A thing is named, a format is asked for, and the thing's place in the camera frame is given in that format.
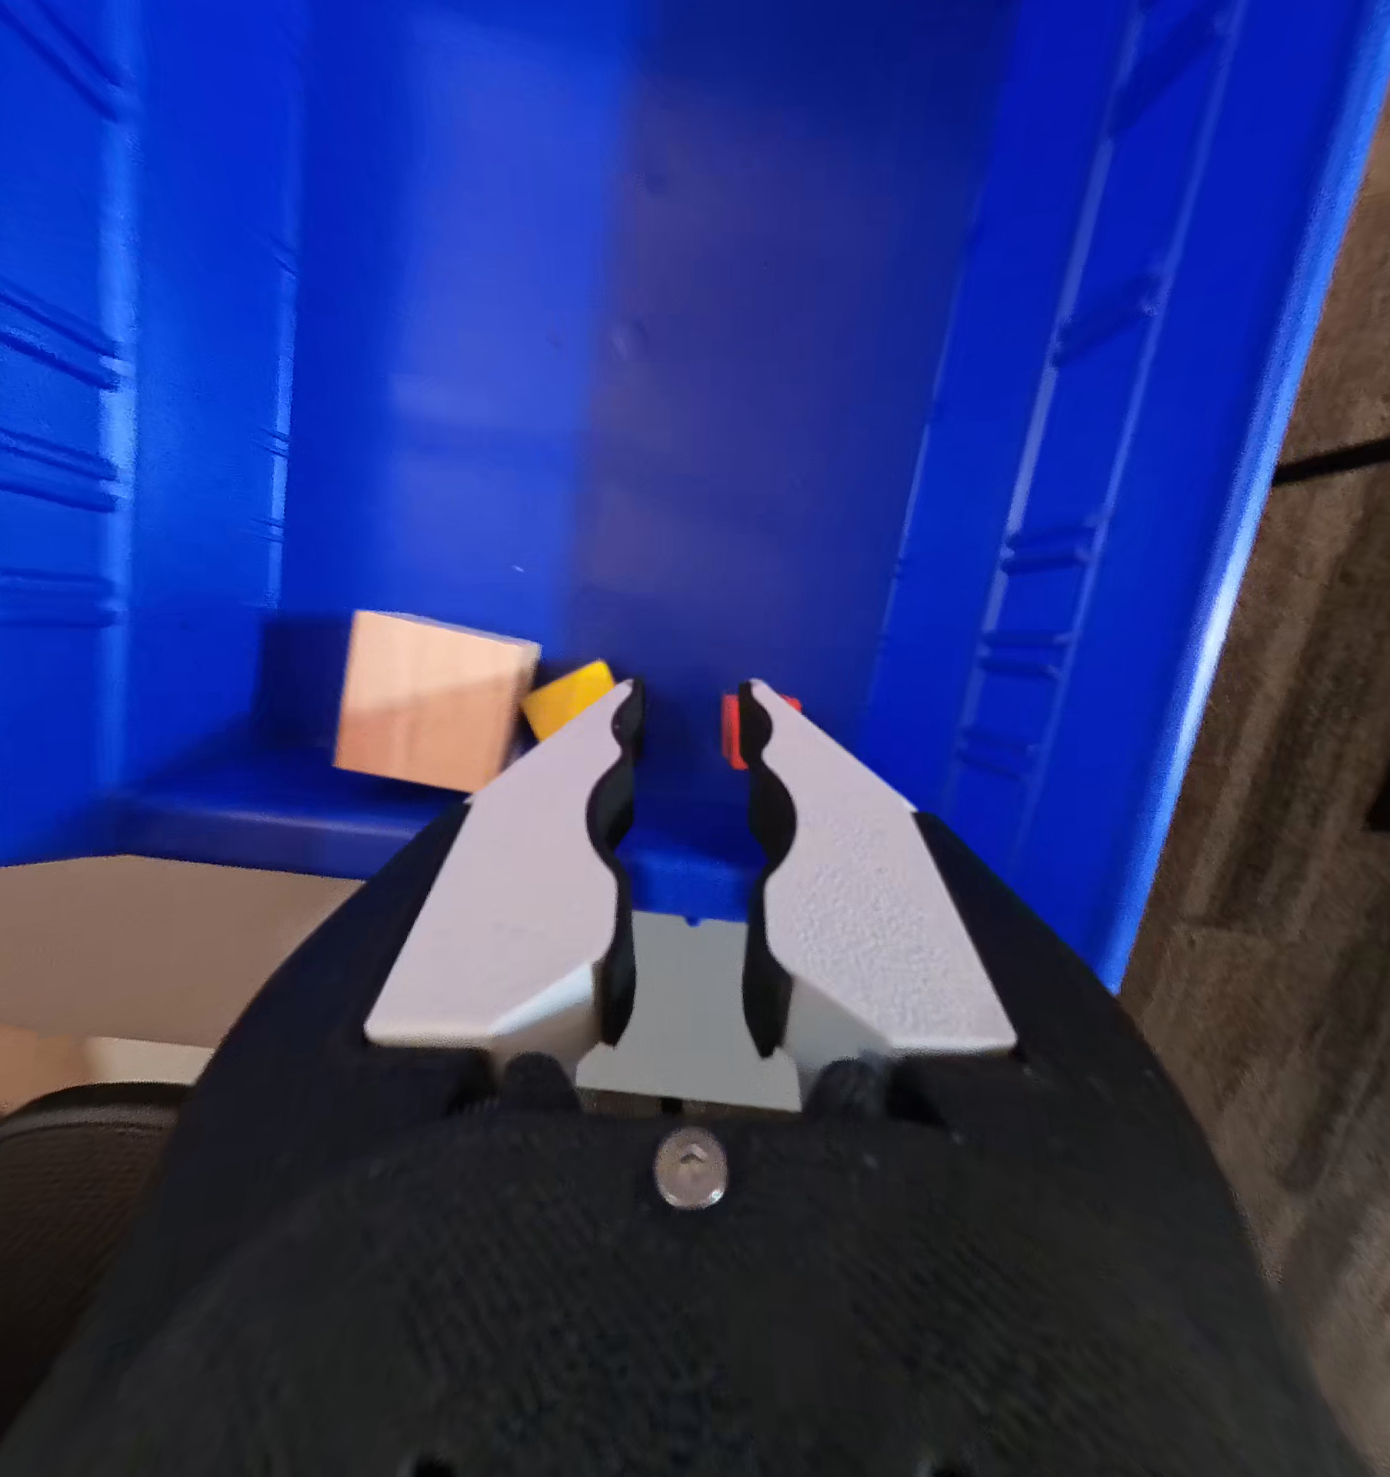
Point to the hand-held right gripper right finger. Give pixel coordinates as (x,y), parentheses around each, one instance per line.
(880,922)

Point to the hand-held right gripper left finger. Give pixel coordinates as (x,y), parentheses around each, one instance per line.
(499,922)

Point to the red wooden cube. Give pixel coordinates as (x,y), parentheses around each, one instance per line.
(733,733)

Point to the blue plastic bin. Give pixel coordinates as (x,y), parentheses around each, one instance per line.
(650,346)

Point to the grey desk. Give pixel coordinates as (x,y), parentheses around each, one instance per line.
(130,946)

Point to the plain wooden cube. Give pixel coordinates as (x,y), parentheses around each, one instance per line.
(430,704)

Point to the yellow wooden cube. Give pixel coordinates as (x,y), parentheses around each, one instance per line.
(562,698)

